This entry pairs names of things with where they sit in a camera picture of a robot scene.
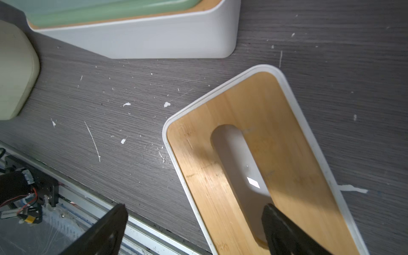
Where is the cream dark-lid tissue box left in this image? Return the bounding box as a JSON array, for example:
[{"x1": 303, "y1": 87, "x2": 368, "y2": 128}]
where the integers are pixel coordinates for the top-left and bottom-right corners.
[{"x1": 1, "y1": 21, "x2": 40, "y2": 121}]

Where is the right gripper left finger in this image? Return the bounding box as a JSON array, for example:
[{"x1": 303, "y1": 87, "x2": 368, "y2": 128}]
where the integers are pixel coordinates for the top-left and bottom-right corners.
[{"x1": 61, "y1": 204, "x2": 129, "y2": 255}]

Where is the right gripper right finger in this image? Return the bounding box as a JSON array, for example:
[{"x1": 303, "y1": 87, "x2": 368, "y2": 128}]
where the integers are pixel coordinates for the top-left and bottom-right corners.
[{"x1": 261, "y1": 204, "x2": 330, "y2": 255}]

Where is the green tissue box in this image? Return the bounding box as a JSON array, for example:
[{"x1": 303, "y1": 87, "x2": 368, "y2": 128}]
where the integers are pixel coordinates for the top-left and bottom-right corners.
[{"x1": 4, "y1": 0, "x2": 199, "y2": 28}]

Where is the white bamboo tissue box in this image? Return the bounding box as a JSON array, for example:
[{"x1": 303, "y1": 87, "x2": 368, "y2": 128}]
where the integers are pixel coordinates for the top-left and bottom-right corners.
[
  {"x1": 28, "y1": 1, "x2": 241, "y2": 59},
  {"x1": 162, "y1": 64, "x2": 369, "y2": 255}
]

